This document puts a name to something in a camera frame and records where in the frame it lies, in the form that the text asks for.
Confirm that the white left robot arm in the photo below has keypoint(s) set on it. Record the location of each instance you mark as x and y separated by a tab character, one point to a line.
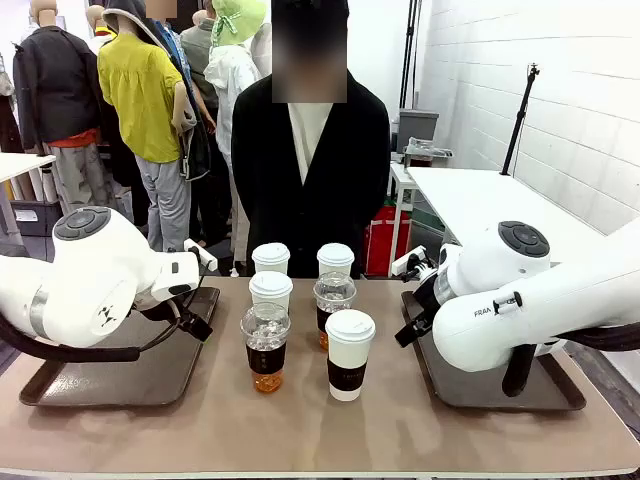
90	270

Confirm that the white desk top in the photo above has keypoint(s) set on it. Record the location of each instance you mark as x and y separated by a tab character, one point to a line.
20	164

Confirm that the mannequin in yellow shirt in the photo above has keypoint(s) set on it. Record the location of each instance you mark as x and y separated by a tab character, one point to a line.
140	100

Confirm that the mannequin with red yellow collar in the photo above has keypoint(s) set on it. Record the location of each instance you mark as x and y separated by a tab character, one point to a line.
100	32

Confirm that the plastic wrapped tray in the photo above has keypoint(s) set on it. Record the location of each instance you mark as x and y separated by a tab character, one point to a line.
425	149

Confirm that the clear plastic iced coffee cup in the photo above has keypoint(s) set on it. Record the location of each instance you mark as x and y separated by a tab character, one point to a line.
265	357
333	295

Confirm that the large white table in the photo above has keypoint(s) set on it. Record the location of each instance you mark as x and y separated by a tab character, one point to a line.
475	200

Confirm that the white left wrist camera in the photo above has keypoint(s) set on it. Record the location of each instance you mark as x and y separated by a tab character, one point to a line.
201	255

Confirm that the light green bucket hat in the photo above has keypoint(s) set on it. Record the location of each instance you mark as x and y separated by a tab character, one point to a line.
235	20

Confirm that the white paper coffee cup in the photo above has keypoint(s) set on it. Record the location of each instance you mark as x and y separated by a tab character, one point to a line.
270	255
270	289
335	255
349	350

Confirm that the black tripod stand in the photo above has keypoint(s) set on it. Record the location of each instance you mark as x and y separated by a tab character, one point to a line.
520	115

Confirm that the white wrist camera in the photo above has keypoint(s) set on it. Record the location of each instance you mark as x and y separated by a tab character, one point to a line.
407	262
201	255

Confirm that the grey storage box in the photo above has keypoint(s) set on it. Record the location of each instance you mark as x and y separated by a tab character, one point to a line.
417	127

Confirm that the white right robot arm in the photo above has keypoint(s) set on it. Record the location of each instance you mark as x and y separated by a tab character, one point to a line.
550	310

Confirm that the black vertical pole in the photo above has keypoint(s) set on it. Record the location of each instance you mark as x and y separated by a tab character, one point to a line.
408	50

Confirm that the small white side table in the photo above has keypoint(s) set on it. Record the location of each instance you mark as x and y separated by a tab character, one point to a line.
400	180

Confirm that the mannequin in black jacket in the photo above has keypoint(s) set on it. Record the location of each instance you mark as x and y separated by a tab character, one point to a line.
55	90

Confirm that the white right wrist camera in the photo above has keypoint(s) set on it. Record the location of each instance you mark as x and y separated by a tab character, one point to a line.
407	262

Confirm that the red box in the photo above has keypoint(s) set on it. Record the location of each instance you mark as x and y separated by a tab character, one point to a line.
380	240

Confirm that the mannequin in white jacket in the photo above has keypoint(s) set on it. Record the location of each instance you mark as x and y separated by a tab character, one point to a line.
227	85

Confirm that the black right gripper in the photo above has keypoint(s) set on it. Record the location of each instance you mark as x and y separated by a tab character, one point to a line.
425	302

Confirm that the person in blue shirt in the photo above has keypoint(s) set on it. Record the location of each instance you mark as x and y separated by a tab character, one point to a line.
175	40

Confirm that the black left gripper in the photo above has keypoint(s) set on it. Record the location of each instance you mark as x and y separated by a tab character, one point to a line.
196	327

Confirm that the dark brown serving tray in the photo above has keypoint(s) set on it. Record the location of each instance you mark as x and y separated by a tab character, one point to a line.
450	390
125	380

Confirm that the person in black cardigan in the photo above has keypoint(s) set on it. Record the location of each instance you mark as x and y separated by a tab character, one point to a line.
310	200

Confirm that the dark grey crate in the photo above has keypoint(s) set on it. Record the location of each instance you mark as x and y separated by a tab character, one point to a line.
35	217

